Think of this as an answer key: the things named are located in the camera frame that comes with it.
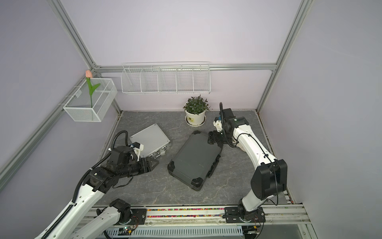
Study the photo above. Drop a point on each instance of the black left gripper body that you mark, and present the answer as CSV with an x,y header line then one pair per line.
x,y
133,168

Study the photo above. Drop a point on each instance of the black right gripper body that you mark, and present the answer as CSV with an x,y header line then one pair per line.
x,y
220,137

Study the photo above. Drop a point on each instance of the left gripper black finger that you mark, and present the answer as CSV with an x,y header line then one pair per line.
x,y
151,162
150,168

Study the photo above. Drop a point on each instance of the black poker set case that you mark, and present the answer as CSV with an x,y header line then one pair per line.
x,y
196,160

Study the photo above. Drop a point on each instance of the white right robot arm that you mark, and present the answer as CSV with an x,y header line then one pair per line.
x,y
270,174

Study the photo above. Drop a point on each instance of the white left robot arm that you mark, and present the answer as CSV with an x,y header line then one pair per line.
x,y
122,161

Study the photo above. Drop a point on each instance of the silver aluminium poker case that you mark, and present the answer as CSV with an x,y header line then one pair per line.
x,y
154,140

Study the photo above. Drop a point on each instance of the white plant pot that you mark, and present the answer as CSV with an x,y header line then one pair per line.
x,y
195,119

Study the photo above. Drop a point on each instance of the green potted plant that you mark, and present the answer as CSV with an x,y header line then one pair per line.
x,y
196,105

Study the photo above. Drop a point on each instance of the artificial pink tulip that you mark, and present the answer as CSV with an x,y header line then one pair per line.
x,y
91,87

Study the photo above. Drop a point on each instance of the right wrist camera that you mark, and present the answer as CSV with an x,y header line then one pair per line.
x,y
218,124

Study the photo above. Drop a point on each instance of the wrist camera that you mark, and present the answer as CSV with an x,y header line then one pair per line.
x,y
137,148
218,124

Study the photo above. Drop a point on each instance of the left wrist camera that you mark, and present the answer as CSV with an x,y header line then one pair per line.
x,y
137,148

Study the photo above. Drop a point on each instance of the white mesh wall basket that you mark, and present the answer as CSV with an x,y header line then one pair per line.
x,y
78,107

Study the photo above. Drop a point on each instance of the white wire wall shelf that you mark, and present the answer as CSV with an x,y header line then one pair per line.
x,y
166,78

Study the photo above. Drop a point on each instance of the white vented cable duct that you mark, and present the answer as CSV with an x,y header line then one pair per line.
x,y
177,232

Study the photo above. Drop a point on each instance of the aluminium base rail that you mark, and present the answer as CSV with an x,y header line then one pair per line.
x,y
218,215

